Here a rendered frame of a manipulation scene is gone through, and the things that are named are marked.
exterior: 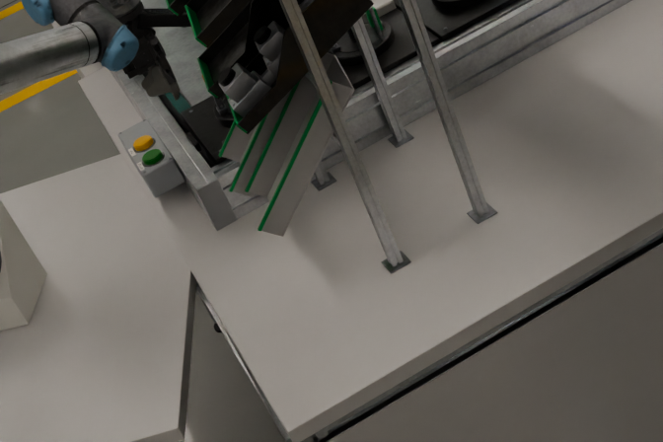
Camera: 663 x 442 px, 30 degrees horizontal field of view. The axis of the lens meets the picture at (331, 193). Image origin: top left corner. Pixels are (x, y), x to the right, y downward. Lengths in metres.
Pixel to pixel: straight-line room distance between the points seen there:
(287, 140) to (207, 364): 1.48
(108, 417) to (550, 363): 0.72
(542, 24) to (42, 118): 3.03
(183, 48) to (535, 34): 0.88
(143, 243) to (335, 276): 0.47
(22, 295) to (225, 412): 1.05
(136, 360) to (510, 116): 0.81
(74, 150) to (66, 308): 2.46
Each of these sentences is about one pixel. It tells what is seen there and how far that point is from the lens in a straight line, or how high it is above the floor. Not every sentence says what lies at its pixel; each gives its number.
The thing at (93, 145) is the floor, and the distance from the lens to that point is 4.76.
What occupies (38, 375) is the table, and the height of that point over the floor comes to 0.86.
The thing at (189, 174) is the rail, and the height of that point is 0.96.
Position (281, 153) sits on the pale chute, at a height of 1.06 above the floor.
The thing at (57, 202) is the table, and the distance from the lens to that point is 2.69.
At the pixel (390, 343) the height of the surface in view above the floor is 0.86.
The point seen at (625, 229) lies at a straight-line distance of 2.00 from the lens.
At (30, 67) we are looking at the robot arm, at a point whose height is 1.36.
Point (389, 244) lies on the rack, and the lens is 2.05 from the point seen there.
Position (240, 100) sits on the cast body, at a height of 1.23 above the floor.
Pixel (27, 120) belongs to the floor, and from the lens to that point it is 5.20.
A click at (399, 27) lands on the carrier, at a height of 0.97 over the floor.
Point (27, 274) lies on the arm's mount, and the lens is 2.42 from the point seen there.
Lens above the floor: 2.12
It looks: 33 degrees down
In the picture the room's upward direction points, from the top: 24 degrees counter-clockwise
